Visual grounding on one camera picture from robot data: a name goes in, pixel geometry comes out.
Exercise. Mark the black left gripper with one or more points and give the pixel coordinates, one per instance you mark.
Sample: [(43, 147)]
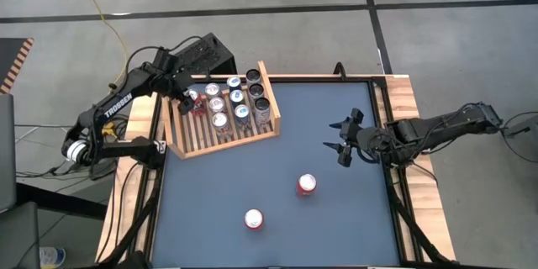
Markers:
[(184, 84)]

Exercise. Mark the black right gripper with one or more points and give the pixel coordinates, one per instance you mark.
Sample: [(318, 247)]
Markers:
[(365, 140)]

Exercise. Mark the red Fanta strawberry can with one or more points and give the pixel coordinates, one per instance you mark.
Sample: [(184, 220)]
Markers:
[(254, 218), (307, 183), (198, 106)]

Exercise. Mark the silver Diet Coke can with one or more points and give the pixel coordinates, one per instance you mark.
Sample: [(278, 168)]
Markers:
[(216, 103), (219, 120), (212, 89)]

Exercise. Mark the blue silver Red Bull can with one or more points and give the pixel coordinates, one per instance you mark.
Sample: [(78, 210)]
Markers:
[(236, 96), (241, 111), (233, 82)]

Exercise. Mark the black-lidded white Celsius can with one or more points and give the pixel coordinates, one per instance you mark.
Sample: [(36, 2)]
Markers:
[(256, 91), (253, 76), (261, 107)]

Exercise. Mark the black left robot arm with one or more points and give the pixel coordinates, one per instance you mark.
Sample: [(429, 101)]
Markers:
[(119, 105)]

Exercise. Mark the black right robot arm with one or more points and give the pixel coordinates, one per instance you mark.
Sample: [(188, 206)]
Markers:
[(441, 124)]

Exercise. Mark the wooden slatted shelf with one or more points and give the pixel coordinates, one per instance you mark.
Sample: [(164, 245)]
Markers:
[(274, 105)]

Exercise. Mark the black perforated box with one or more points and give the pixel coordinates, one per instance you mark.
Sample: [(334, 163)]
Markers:
[(210, 56)]

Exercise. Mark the black hook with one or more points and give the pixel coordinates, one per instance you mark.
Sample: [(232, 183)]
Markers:
[(339, 69)]

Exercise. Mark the black floor bar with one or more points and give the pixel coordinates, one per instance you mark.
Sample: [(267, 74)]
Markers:
[(59, 202)]

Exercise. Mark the black striped-edge floor mat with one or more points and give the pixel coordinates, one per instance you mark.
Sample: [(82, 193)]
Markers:
[(10, 56)]

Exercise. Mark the grey stand base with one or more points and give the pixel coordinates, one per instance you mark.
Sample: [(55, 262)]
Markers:
[(525, 127)]

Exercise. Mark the plastic bottle blue label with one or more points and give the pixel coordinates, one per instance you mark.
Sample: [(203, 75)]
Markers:
[(52, 256)]

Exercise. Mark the silver mounting bracket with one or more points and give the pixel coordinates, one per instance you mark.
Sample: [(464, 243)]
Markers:
[(161, 146)]

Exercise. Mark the black metal table frame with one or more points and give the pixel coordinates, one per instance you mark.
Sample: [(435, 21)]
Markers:
[(302, 79)]

